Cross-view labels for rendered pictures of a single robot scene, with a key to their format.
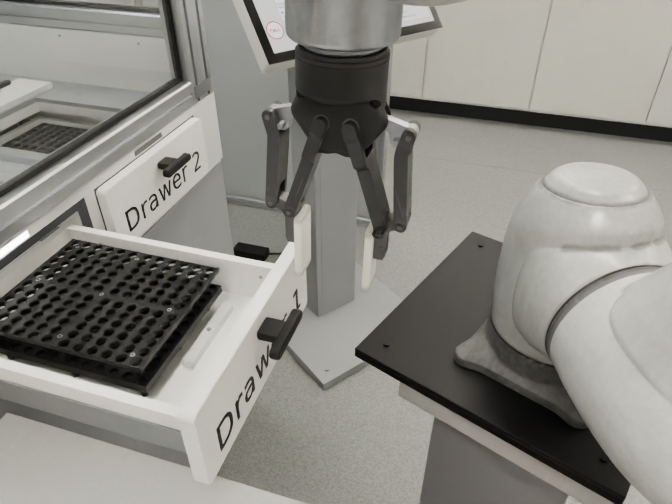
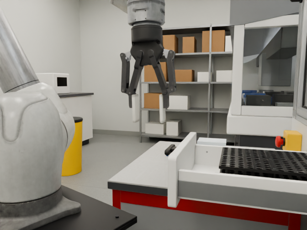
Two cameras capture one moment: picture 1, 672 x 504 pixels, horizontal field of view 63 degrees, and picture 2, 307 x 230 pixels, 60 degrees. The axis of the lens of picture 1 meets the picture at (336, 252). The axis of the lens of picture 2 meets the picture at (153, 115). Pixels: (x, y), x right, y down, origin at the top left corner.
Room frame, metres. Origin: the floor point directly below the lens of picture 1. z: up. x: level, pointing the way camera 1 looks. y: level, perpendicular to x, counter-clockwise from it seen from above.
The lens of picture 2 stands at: (1.10, 0.01, 1.08)
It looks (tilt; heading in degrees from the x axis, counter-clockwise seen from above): 7 degrees down; 180
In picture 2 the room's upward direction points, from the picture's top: straight up
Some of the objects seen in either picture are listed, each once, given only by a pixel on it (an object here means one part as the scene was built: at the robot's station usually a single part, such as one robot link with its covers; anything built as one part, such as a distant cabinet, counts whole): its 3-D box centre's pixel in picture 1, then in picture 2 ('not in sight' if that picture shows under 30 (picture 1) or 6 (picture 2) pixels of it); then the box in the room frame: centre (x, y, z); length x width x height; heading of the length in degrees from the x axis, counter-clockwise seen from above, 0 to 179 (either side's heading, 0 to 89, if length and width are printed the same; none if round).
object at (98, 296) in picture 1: (108, 313); (269, 172); (0.50, 0.28, 0.87); 0.22 x 0.18 x 0.06; 73
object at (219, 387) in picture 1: (256, 346); (184, 162); (0.44, 0.09, 0.87); 0.29 x 0.02 x 0.11; 163
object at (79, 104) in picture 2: not in sight; (56, 111); (-3.18, -1.55, 0.61); 1.15 x 0.72 x 1.22; 162
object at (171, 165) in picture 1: (170, 164); not in sight; (0.83, 0.28, 0.91); 0.07 x 0.04 x 0.01; 163
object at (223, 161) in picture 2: (176, 313); (224, 156); (0.47, 0.19, 0.90); 0.18 x 0.02 x 0.01; 163
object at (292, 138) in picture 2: not in sight; (290, 142); (0.21, 0.48, 0.88); 0.07 x 0.05 x 0.07; 163
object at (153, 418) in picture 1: (102, 315); (273, 174); (0.50, 0.29, 0.86); 0.40 x 0.26 x 0.06; 73
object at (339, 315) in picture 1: (335, 190); not in sight; (1.42, 0.00, 0.51); 0.50 x 0.45 x 1.02; 36
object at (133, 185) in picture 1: (160, 178); not in sight; (0.84, 0.30, 0.87); 0.29 x 0.02 x 0.11; 163
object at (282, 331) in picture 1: (276, 331); (174, 149); (0.43, 0.07, 0.91); 0.07 x 0.04 x 0.01; 163
